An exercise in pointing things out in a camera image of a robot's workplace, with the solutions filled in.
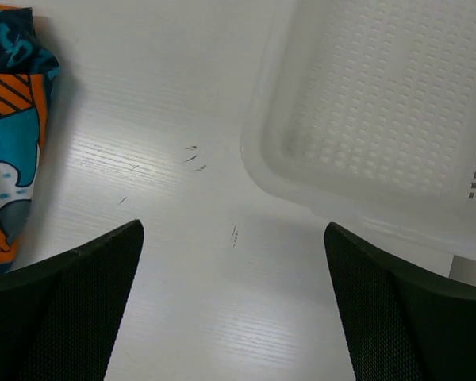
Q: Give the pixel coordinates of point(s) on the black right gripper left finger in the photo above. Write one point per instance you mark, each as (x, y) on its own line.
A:
(59, 317)

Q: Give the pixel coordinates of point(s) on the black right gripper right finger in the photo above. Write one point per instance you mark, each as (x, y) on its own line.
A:
(400, 321)

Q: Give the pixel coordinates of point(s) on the colourful patterned shorts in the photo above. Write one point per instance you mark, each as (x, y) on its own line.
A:
(28, 71)

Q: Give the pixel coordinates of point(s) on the white plastic basket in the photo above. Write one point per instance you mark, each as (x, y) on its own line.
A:
(365, 113)

